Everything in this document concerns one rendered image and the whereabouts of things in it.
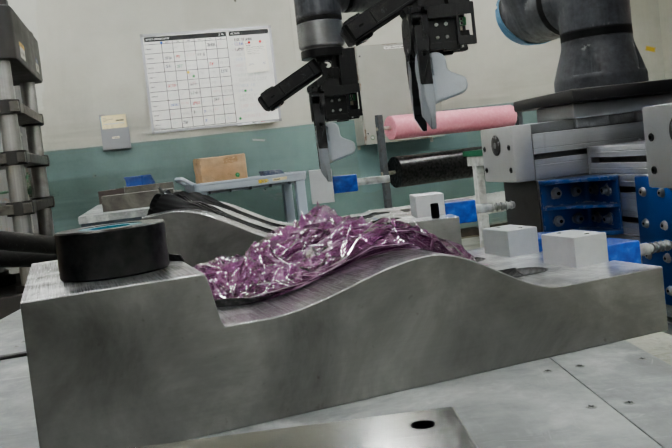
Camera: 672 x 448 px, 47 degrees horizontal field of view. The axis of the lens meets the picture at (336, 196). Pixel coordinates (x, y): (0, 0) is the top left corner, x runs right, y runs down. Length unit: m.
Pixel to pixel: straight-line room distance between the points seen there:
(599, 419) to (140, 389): 0.29
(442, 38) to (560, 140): 0.37
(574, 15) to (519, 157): 0.26
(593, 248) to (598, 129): 0.59
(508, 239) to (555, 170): 0.48
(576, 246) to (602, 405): 0.22
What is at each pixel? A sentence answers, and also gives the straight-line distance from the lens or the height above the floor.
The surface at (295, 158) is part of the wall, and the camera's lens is 7.44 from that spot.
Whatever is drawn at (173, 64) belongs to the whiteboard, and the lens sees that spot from 7.37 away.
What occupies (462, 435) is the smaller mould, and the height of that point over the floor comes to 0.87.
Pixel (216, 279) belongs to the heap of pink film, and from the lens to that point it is 0.64.
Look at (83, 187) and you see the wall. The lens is 7.32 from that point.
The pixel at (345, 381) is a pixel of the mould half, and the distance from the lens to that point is 0.58.
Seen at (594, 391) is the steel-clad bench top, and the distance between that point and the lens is 0.57.
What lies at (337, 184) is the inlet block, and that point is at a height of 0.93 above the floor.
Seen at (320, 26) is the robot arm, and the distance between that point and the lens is 1.26.
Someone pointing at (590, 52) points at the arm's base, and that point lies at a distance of 1.35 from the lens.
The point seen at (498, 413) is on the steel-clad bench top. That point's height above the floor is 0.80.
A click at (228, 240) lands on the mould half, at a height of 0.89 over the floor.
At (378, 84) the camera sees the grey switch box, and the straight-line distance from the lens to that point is 7.35.
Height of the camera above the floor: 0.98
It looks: 3 degrees down
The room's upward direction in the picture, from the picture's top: 6 degrees counter-clockwise
